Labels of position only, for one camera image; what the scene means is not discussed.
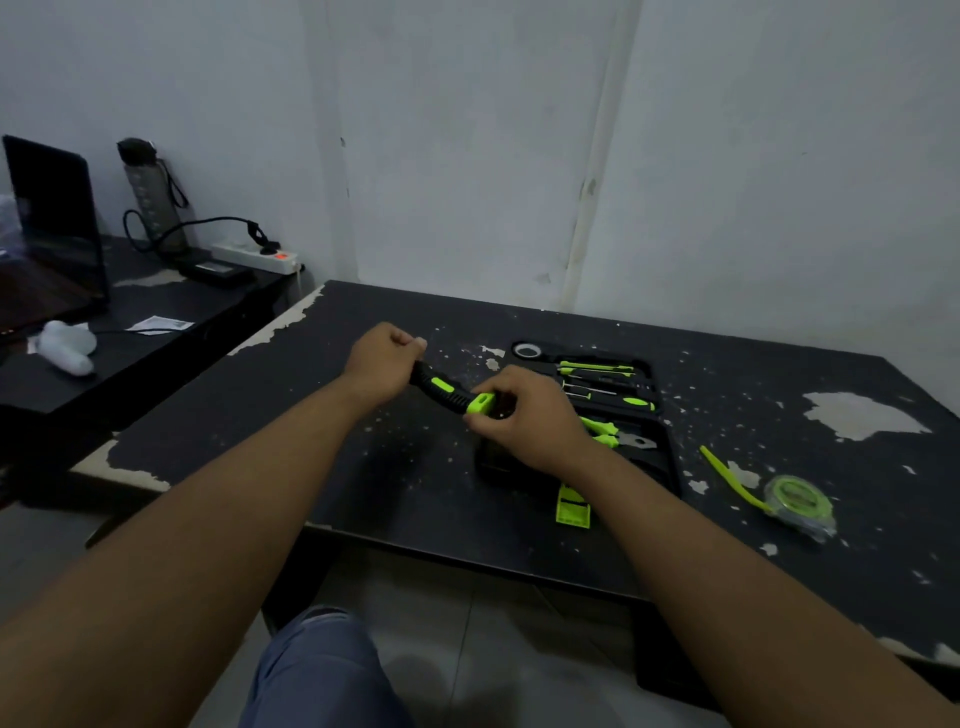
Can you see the black tape roll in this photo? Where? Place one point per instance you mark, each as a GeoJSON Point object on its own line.
{"type": "Point", "coordinates": [527, 349]}

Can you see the white crumpled plastic wrap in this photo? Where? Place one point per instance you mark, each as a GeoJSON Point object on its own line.
{"type": "Point", "coordinates": [66, 346]}

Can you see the person's left forearm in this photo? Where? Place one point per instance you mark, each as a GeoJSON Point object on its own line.
{"type": "Point", "coordinates": [187, 540]}

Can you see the grey water bottle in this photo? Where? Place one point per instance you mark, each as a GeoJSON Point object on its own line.
{"type": "Point", "coordinates": [154, 199]}

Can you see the black side table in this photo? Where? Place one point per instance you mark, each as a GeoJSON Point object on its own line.
{"type": "Point", "coordinates": [150, 360]}

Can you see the person's left thumb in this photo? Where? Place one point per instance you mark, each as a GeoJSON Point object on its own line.
{"type": "Point", "coordinates": [412, 348]}

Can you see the black power adapter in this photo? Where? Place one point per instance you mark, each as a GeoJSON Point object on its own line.
{"type": "Point", "coordinates": [217, 271]}

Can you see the white power strip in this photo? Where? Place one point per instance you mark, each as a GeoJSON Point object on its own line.
{"type": "Point", "coordinates": [255, 256]}

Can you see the black laptop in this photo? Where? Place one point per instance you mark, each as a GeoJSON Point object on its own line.
{"type": "Point", "coordinates": [56, 225]}

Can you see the person's left hand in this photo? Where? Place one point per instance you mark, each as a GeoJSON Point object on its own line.
{"type": "Point", "coordinates": [379, 364]}

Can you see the person's right thumb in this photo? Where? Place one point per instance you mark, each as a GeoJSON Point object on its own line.
{"type": "Point", "coordinates": [486, 429]}

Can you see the white paper label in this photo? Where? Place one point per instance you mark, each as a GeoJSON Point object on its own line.
{"type": "Point", "coordinates": [159, 325]}

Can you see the black green tipped screwdriver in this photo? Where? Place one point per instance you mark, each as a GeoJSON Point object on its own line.
{"type": "Point", "coordinates": [636, 402]}

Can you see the black plastic tool case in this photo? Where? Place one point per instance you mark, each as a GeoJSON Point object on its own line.
{"type": "Point", "coordinates": [645, 431]}

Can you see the green case latch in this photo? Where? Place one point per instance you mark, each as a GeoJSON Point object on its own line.
{"type": "Point", "coordinates": [572, 508]}

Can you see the person's right hand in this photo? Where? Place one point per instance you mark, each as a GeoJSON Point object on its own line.
{"type": "Point", "coordinates": [532, 431]}

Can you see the person's right forearm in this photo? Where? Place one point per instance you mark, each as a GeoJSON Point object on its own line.
{"type": "Point", "coordinates": [720, 600]}

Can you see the black slim screwdriver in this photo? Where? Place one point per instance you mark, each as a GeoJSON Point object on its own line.
{"type": "Point", "coordinates": [600, 388]}

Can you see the person's leg in jeans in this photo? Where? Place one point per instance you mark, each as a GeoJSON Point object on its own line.
{"type": "Point", "coordinates": [322, 675]}

